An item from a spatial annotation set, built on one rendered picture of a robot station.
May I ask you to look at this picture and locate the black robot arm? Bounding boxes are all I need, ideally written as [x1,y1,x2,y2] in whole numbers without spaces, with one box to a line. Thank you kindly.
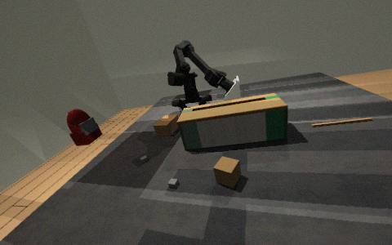
[167,41,234,92]

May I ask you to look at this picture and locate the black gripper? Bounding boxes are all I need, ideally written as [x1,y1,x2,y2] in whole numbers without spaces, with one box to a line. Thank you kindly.
[171,85,212,110]

